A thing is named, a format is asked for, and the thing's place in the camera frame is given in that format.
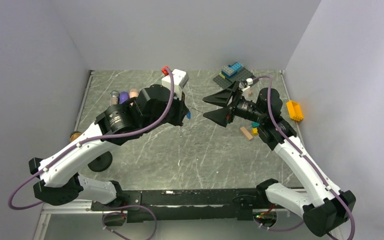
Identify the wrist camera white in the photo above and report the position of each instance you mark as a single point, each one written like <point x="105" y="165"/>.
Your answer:
<point x="246" y="84"/>
<point x="180" y="78"/>

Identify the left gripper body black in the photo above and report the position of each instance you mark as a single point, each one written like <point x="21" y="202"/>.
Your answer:
<point x="174" y="115"/>

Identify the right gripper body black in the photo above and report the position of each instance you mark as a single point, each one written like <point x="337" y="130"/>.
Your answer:
<point x="239" y="109"/>

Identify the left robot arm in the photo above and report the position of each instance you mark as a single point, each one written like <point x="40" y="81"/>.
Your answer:
<point x="59" y="178"/>

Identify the glitter silver microphone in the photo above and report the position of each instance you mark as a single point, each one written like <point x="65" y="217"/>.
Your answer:
<point x="114" y="98"/>

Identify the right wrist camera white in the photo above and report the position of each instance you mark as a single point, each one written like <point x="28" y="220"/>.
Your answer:
<point x="246" y="84"/>

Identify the wooden rectangular block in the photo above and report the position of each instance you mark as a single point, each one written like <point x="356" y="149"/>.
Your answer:
<point x="246" y="133"/>

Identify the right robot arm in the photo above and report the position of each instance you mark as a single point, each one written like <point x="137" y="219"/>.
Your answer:
<point x="324" y="206"/>

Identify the lego brick build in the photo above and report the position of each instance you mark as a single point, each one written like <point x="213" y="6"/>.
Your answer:
<point x="233" y="73"/>

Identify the pink microphone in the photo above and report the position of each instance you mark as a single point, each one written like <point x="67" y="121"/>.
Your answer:
<point x="133" y="93"/>

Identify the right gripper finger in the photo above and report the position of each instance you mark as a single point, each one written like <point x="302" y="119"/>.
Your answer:
<point x="224" y="97"/>
<point x="221" y="117"/>

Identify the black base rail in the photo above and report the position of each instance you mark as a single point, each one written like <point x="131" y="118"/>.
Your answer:
<point x="241" y="204"/>

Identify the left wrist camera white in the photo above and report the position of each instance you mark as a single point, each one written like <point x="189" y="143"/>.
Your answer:
<point x="180" y="78"/>

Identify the gold microphone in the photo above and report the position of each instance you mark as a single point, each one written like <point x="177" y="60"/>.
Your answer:
<point x="74" y="135"/>

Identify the black microphone stand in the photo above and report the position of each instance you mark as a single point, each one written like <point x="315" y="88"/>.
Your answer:
<point x="101" y="163"/>

